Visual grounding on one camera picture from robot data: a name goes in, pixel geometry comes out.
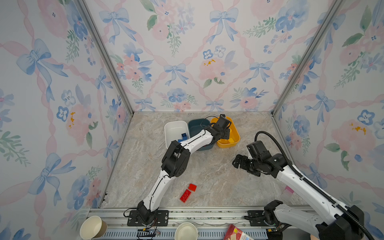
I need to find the aluminium front rail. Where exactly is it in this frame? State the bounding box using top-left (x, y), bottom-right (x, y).
top-left (88, 207), bottom-right (264, 229)

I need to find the red snack packet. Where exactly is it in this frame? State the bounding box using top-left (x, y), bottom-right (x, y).
top-left (223, 224), bottom-right (254, 240)

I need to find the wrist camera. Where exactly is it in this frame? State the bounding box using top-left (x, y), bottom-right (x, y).
top-left (216, 114), bottom-right (232, 129)
top-left (247, 141), bottom-right (271, 161)

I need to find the long red lego brick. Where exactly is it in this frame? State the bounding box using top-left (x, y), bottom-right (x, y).
top-left (180, 189), bottom-right (192, 203)

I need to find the aluminium corner post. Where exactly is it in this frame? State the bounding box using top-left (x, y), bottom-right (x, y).
top-left (74, 0), bottom-right (134, 117)
top-left (271, 0), bottom-right (345, 117)

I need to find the dark teal plastic container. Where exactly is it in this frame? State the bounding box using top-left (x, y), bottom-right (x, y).
top-left (188, 119), bottom-right (213, 151)

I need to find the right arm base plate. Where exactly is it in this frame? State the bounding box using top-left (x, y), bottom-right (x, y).
top-left (244, 210), bottom-right (290, 229)

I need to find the yellow plastic container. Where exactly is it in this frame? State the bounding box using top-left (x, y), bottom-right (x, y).
top-left (210, 116), bottom-right (241, 149)

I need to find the pink block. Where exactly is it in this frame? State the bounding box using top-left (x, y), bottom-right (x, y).
top-left (283, 186), bottom-right (294, 195)

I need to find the white plastic container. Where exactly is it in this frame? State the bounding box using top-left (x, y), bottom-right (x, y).
top-left (164, 121), bottom-right (190, 148)

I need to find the aluminium corner post right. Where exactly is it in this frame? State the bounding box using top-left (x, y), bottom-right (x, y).
top-left (271, 0), bottom-right (345, 117)

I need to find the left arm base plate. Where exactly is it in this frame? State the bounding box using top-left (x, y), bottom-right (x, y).
top-left (123, 209), bottom-right (170, 228)

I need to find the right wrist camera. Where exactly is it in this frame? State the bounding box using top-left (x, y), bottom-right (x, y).
top-left (247, 141), bottom-right (271, 161)

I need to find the brown paper cup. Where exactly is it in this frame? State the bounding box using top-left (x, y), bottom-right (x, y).
top-left (80, 216), bottom-right (108, 240)

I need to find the small red lego brick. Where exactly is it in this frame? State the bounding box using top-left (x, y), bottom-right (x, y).
top-left (188, 184), bottom-right (197, 192)

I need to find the aluminium corner post left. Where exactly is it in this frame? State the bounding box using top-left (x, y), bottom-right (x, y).
top-left (74, 0), bottom-right (134, 117)

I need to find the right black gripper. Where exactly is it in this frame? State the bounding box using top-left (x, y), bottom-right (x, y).
top-left (231, 154), bottom-right (261, 176)

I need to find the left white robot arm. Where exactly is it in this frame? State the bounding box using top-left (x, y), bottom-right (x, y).
top-left (137, 118), bottom-right (232, 225)

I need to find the black corrugated cable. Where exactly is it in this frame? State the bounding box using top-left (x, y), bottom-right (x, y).
top-left (254, 131), bottom-right (376, 240)

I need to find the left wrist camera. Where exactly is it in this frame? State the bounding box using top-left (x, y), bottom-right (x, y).
top-left (216, 114), bottom-right (232, 129)

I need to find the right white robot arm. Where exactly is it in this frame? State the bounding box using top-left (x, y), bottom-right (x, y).
top-left (232, 152), bottom-right (373, 240)

